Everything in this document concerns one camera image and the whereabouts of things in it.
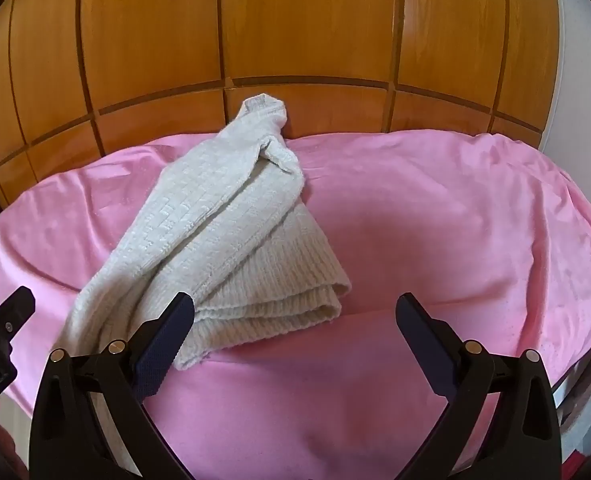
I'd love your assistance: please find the cream knitted sweater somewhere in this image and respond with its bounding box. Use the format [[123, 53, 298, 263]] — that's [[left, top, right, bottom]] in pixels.
[[57, 93, 351, 370]]

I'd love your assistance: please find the pink bed sheet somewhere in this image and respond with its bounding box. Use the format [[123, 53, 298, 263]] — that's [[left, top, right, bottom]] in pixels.
[[0, 129, 591, 480]]

